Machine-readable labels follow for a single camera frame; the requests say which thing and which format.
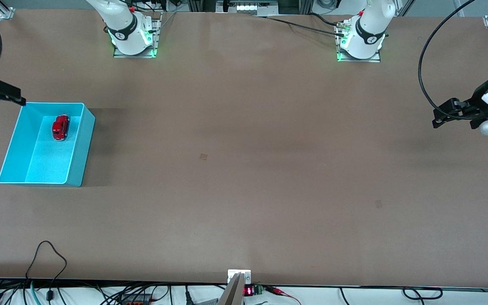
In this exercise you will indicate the red beetle toy car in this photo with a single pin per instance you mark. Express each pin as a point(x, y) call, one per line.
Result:
point(60, 127)

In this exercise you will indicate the orange power strip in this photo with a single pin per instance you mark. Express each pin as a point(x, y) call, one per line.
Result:
point(136, 300)

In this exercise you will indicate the grey metal mount bar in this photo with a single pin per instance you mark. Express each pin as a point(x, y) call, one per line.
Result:
point(232, 294)

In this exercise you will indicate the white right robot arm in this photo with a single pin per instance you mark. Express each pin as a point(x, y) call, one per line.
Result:
point(121, 25)

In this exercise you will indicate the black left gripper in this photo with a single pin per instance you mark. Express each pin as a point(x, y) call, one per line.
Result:
point(478, 103)

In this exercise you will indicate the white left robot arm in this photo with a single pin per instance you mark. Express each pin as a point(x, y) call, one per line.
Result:
point(369, 29)

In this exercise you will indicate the blue plastic storage box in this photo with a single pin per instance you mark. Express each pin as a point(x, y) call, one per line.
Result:
point(45, 163)

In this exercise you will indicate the white mount bracket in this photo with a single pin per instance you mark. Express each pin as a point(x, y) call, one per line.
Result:
point(232, 274)

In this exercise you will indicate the red LED display module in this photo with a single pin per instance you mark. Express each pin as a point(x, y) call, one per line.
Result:
point(249, 291)

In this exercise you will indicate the lit electronics box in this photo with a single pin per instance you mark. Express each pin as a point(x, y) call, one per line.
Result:
point(248, 7)

